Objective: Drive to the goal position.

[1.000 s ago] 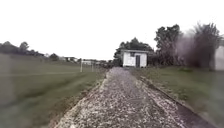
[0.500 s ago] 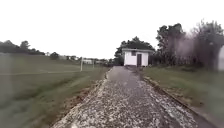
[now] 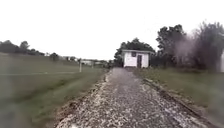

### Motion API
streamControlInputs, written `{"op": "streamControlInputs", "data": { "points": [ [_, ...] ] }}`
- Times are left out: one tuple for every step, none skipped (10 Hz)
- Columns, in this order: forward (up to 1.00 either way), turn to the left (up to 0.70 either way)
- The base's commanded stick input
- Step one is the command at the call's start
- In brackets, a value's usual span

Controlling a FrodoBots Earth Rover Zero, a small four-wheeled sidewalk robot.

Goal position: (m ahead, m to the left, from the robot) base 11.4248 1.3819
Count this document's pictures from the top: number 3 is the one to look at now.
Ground grey asphalt path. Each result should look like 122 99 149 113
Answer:
54 67 214 128

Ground wood of dark trees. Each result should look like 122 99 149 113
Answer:
113 21 224 73

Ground white wooden building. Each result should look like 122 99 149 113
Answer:
121 49 156 69

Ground distant buildings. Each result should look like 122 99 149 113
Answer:
63 55 111 69

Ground grass field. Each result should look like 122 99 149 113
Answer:
0 52 110 128

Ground grass verge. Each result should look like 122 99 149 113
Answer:
133 66 224 128

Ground row of trees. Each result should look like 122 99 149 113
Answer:
0 39 61 62

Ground white post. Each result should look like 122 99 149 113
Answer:
78 59 83 73

